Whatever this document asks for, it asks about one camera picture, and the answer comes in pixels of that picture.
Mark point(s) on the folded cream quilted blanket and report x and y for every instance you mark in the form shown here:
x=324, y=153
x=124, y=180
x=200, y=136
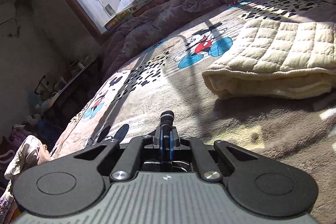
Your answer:
x=276, y=59

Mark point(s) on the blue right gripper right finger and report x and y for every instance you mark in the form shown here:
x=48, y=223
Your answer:
x=174, y=142

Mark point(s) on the stack of folded clothes left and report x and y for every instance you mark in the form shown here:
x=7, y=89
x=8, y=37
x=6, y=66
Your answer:
x=21, y=151

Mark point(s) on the purple crumpled comforter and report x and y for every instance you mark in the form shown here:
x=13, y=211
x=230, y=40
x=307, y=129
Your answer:
x=139, y=33

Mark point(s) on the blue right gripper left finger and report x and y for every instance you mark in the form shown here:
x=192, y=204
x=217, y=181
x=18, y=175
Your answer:
x=159, y=141

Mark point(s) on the navy white striped shirt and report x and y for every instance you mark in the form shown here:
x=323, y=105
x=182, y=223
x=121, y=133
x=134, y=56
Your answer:
x=165, y=164

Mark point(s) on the Mickey Mouse fleece blanket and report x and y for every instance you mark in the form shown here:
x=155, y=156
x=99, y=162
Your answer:
x=168, y=76

